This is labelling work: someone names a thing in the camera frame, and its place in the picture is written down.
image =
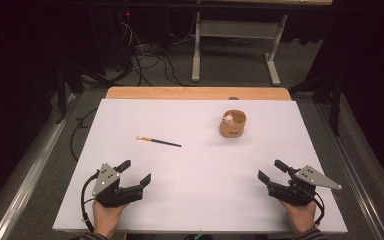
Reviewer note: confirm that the person's left hand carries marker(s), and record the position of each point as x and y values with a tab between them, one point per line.
105	218

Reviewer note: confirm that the black metal stand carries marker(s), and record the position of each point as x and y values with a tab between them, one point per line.
336	100
61	93

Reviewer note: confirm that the small white animal figure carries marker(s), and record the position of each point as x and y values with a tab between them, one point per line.
228	118

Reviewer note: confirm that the aluminium floor rail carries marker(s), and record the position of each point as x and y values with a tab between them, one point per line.
30	181
353	168

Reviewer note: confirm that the white metal desk frame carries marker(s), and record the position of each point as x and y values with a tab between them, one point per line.
236	29

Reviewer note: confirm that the brown pen holder cup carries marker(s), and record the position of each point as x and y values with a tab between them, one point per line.
232	130

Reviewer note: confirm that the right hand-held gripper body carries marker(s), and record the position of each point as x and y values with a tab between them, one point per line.
296	195

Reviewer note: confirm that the white table board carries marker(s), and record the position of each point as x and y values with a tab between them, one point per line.
196	186

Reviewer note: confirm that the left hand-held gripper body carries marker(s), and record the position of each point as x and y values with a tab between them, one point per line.
106	180

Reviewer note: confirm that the dark device with green light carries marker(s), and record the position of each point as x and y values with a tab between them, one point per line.
197	237

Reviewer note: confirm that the black pen with beige end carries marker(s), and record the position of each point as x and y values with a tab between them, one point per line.
161	141

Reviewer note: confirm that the person's right hand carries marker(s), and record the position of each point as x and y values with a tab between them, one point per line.
301	216

